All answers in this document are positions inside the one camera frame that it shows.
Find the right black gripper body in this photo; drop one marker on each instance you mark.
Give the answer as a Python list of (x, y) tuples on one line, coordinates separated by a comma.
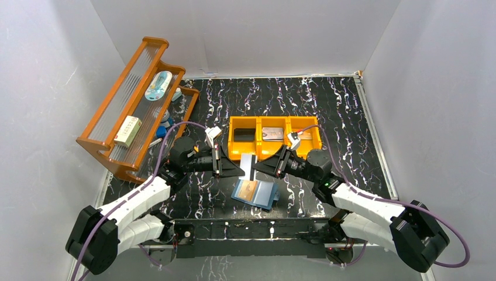
[(281, 163)]

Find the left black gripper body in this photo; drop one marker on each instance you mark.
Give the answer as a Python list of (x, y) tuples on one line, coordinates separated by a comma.
[(218, 161)]

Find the white striped credit card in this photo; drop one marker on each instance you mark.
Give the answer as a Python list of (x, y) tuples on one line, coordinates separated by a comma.
[(246, 163)]

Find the orange VIP credit card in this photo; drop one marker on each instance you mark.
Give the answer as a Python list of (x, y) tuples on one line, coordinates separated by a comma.
[(246, 190)]

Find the yellow three-compartment bin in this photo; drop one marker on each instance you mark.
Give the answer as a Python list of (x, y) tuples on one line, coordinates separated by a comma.
[(264, 149)]

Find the blue card holder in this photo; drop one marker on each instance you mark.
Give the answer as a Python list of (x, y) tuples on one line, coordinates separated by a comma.
[(266, 194)]

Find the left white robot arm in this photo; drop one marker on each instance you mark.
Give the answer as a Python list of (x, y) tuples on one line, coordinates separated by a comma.
[(99, 235)]

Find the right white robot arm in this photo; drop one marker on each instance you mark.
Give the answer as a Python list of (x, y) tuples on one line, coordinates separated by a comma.
[(407, 230)]

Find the silver cards in bin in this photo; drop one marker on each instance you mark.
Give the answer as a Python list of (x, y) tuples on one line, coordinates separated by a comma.
[(272, 134)]

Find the white pen on shelf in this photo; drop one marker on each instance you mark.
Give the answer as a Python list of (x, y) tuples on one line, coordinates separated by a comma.
[(155, 142)]

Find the small grey blue item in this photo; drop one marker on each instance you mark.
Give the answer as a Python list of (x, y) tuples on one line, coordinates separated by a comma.
[(177, 95)]

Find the orange wooden shelf rack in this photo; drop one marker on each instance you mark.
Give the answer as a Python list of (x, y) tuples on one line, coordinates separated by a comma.
[(127, 98)]

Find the white red small box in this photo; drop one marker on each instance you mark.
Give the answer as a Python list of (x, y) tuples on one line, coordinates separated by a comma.
[(128, 131)]

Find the light blue oval case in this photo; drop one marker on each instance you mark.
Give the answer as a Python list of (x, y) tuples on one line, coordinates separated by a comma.
[(158, 86)]

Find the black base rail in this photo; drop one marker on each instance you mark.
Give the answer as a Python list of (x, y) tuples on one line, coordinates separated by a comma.
[(310, 237)]

